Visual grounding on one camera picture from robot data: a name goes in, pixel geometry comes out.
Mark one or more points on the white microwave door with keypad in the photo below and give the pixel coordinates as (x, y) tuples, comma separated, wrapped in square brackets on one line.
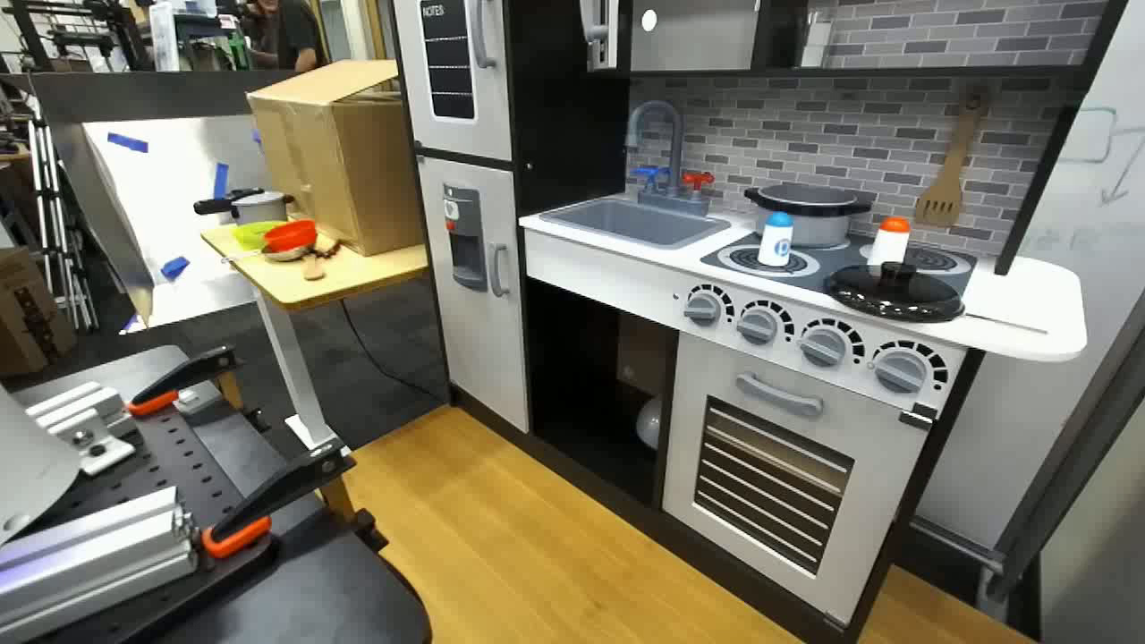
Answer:
[(603, 36)]

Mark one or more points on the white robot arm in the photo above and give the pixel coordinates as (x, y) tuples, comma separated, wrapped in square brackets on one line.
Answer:
[(31, 471)]

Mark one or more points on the white oven door with vent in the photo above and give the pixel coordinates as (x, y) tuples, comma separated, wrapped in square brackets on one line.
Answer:
[(716, 476)]

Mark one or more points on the white round toy item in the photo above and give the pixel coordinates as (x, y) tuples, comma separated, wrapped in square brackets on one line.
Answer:
[(649, 427)]

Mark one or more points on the grey stove knob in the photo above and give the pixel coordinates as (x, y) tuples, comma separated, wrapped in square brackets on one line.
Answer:
[(824, 344), (902, 375), (760, 322), (702, 309)]

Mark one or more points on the grey toy faucet spout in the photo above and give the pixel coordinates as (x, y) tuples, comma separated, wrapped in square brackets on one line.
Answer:
[(677, 148)]

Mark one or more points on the white black toy kitchen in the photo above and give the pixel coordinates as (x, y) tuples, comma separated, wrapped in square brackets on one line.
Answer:
[(574, 119)]

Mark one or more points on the white shaker bottle blue cap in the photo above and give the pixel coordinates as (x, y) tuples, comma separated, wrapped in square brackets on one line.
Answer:
[(773, 245)]

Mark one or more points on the wooden table white leg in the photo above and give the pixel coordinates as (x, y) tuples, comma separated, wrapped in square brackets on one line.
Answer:
[(343, 275)]

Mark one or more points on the grey toy pot with lid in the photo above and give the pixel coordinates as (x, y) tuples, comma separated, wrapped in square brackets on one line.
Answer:
[(809, 220)]

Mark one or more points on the brown toy food piece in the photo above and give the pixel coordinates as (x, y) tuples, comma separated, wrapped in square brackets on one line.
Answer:
[(323, 245), (314, 271)]

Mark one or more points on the large cardboard box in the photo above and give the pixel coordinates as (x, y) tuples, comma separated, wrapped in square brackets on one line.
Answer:
[(360, 166)]

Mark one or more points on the red plastic bowl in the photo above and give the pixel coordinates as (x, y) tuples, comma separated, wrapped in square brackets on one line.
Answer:
[(290, 238)]

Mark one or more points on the white shaker bottle orange cap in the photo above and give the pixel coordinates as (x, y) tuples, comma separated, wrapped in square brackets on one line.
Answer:
[(889, 247)]

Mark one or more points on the black orange bar clamp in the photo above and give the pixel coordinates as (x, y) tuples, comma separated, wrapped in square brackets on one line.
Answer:
[(281, 484), (180, 375)]

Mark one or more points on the green plastic plate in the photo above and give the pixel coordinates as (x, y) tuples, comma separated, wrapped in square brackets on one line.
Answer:
[(247, 235)]

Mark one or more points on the blue tape strip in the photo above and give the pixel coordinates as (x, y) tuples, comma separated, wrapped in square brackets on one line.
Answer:
[(130, 140), (172, 271), (221, 179)]

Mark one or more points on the wooden slotted spatula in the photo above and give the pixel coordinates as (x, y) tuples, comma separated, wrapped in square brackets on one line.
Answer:
[(941, 201)]

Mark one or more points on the person in black shirt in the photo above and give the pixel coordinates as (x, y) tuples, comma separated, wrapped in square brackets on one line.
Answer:
[(287, 31)]

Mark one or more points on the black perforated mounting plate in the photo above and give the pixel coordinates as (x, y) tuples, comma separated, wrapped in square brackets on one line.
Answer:
[(167, 461)]

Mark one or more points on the white panel with marker sketch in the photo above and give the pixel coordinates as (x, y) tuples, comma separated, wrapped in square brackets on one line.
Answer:
[(1051, 238)]

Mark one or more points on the aluminium extrusion bar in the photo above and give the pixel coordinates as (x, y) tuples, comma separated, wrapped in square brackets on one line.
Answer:
[(95, 560)]

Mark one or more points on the silver metal stand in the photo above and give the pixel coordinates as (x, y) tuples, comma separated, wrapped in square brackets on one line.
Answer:
[(48, 201)]

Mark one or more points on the small brown cardboard box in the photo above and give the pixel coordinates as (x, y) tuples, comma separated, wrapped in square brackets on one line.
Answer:
[(31, 317)]

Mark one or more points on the black metal shelf rack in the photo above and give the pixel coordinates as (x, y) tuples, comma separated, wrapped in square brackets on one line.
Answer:
[(73, 23)]

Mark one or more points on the white board grey frame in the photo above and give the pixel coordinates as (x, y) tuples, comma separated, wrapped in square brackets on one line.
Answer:
[(155, 215)]

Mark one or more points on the silver metal bracket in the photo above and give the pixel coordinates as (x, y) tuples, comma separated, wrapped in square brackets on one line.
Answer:
[(75, 414)]

